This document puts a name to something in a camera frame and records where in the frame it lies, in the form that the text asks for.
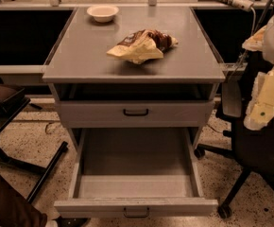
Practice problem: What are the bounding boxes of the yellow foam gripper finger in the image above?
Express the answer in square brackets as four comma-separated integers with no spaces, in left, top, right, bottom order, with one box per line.
[242,26,266,51]
[244,67,274,131]

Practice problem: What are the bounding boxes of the grey drawer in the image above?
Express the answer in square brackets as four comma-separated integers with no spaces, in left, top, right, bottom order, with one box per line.
[55,128,218,218]
[56,100,214,128]

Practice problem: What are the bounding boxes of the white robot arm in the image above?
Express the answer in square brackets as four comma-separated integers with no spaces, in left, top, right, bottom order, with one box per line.
[242,15,274,131]

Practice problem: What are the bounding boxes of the grey metal drawer cabinet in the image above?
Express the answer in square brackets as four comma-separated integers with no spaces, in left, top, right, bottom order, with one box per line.
[43,6,225,144]

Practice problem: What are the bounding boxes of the black office chair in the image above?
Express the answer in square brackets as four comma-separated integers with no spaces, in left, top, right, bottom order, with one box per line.
[194,52,274,218]

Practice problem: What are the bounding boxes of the yellow brown chip bag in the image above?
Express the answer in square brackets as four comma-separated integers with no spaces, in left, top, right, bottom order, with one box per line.
[107,29,178,64]

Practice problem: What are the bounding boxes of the white bowl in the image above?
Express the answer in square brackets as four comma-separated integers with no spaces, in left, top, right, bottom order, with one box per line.
[87,5,119,23]

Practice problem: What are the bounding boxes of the black shoe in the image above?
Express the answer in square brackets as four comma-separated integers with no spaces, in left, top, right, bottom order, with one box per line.
[55,217,90,227]

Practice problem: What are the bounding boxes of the black folding table left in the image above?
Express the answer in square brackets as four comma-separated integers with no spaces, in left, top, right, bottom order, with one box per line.
[0,96,69,204]

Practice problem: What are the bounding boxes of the person leg brown trousers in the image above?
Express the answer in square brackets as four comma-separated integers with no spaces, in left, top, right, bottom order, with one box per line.
[0,175,47,227]

